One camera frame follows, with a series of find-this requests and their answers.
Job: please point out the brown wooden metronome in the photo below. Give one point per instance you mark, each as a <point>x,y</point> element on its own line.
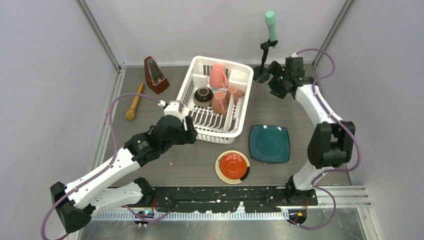
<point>154,77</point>

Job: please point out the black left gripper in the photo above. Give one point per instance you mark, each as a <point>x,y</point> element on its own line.
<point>188,136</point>

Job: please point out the wooden pestle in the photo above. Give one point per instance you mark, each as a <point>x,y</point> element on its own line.
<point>132,110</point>

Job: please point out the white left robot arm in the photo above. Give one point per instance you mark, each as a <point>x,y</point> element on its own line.
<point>78,201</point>

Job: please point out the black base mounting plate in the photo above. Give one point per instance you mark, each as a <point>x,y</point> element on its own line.
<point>226,199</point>

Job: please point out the black microphone stand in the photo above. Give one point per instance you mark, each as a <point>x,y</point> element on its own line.
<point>260,73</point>

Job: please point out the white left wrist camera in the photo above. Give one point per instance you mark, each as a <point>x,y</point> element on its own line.
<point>172,108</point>

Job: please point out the slotted white cable duct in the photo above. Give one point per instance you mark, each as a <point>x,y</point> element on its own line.
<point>238,215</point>

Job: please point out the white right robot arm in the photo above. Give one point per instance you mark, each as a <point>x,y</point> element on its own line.
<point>331,144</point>

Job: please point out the large pink mug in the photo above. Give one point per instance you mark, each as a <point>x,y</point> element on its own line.
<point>218,78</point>

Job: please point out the black patterned ceramic bowl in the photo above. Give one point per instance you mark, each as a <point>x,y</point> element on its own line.
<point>203,97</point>

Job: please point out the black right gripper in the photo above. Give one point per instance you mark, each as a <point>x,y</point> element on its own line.
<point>276,69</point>

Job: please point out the teal square plate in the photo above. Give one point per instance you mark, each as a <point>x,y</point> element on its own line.
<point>269,144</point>

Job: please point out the white round plate with lettering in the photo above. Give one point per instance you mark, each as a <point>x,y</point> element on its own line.
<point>229,115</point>

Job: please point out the small pink cup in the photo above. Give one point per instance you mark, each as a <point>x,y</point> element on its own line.
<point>234,94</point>

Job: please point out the mint green microphone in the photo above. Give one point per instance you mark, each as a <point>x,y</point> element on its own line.
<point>270,21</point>

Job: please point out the white plastic dish rack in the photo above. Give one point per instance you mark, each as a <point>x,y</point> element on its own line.
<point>208,124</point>

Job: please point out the red and cream saucer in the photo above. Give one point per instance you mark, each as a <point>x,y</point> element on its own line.
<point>232,167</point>

